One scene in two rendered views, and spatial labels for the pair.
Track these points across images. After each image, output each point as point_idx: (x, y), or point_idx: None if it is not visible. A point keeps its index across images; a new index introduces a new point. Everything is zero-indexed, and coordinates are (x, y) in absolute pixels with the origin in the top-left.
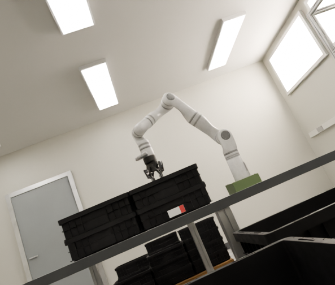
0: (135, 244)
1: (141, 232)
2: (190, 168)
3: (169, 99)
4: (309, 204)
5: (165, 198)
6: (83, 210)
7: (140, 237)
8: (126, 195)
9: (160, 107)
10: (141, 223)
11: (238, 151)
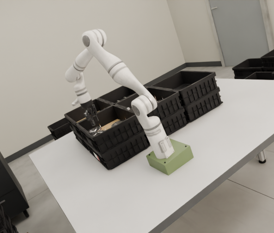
0: (45, 182)
1: None
2: (91, 138)
3: (85, 45)
4: None
5: (89, 144)
6: (67, 118)
7: (44, 181)
8: (76, 125)
9: None
10: None
11: (152, 131)
